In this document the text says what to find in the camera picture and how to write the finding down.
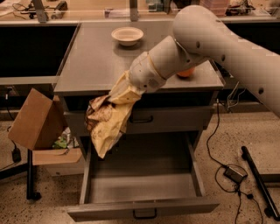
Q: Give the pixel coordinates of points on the open grey middle drawer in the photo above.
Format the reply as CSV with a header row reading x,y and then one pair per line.
x,y
144,176

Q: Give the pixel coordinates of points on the black stand leg left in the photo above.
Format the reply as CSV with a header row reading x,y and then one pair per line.
x,y
31,194

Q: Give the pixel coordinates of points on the small black plug adapter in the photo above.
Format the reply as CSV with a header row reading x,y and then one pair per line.
x,y
16,155

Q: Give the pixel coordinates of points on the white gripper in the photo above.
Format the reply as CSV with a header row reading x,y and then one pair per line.
x,y
143,71

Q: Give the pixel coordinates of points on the green crumpled wrapper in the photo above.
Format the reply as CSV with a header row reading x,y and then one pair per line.
x,y
60,143

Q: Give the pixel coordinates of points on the brown chip bag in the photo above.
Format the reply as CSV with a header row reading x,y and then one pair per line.
x,y
106,120

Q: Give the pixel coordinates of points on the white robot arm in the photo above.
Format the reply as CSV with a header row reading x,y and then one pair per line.
x,y
198,35

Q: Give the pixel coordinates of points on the white paper bowl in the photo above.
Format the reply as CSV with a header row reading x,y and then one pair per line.
x,y
127,36

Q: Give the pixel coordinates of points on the closed grey top drawer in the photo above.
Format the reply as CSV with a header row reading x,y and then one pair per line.
x,y
175,119

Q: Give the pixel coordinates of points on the grey drawer cabinet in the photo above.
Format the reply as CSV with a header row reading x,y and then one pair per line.
x,y
96,61

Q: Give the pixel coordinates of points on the orange fruit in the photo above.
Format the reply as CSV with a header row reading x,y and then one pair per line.
x,y
186,73

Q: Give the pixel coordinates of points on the pink plastic container stack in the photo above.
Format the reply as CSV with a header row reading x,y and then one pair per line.
x,y
217,7

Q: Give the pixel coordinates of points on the brown cardboard box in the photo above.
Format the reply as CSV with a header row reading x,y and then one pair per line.
x,y
38,124

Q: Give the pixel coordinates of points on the black metal floor bar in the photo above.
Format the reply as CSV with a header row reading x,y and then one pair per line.
x,y
261,180

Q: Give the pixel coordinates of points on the black power adapter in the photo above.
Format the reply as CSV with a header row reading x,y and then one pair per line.
x,y
234,175

